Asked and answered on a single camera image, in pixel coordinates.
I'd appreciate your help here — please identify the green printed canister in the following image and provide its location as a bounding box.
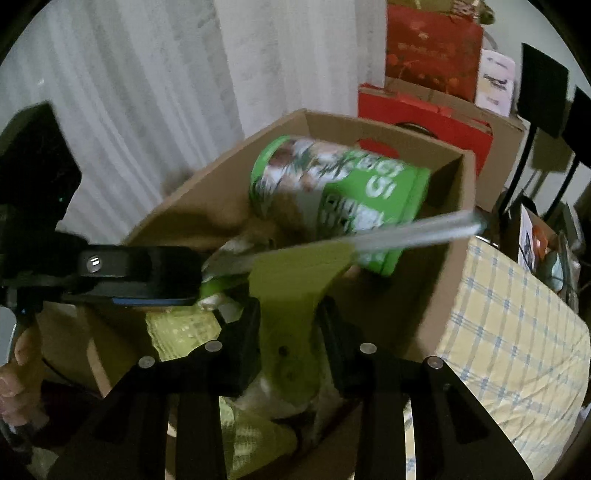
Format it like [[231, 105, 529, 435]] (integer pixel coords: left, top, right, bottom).
[[248, 135, 431, 277]]

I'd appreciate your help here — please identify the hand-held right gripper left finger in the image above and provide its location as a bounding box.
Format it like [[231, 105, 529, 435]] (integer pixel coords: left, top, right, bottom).
[[48, 295, 264, 480]]

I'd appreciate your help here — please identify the closed brown cardboard box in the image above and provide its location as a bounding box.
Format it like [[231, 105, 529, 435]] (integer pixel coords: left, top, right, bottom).
[[385, 76, 527, 213]]

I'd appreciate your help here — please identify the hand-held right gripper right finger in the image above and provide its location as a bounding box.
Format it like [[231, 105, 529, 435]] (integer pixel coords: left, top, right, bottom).
[[316, 295, 532, 480]]

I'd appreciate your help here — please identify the small box with clutter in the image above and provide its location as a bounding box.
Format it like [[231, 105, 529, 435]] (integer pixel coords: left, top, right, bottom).
[[517, 203, 561, 273]]

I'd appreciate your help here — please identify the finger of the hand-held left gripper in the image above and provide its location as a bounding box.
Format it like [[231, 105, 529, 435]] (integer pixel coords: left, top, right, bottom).
[[0, 246, 202, 308]]

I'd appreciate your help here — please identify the small green patterned pouch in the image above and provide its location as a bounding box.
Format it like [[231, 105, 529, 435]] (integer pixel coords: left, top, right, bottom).
[[145, 305, 223, 361]]

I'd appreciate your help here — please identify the red gift bag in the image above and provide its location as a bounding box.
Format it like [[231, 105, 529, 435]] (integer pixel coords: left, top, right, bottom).
[[385, 4, 485, 103]]

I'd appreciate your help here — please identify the person's left hand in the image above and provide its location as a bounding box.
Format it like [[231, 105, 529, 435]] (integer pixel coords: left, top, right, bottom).
[[0, 322, 47, 430]]

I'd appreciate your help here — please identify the red gift box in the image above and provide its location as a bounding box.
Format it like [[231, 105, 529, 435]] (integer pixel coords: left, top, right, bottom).
[[358, 83, 495, 178]]

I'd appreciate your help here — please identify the yellow checkered tablecloth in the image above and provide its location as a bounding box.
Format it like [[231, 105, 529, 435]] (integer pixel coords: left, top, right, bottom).
[[404, 235, 591, 476]]

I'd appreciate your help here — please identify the white curtain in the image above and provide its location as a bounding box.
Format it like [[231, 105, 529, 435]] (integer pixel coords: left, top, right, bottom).
[[0, 0, 389, 250]]

